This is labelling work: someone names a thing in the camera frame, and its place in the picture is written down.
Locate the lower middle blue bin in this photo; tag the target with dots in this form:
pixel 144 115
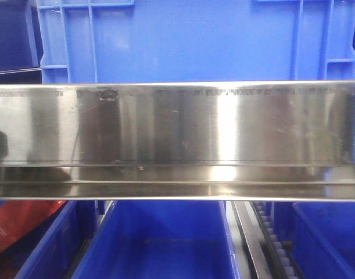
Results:
pixel 161 239

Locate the lower left blue bin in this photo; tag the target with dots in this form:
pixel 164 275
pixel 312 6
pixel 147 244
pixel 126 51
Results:
pixel 53 253

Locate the lower right blue bin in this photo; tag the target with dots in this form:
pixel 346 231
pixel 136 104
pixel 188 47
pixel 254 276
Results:
pixel 322 236

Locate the dark blue bin upper left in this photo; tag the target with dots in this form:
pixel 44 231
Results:
pixel 20 36

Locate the red package in bin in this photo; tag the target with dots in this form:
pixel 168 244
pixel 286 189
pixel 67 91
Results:
pixel 23 220

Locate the steel roller track divider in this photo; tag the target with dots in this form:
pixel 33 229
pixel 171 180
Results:
pixel 258 251

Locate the stainless steel shelf rail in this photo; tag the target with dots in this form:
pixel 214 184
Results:
pixel 251 141

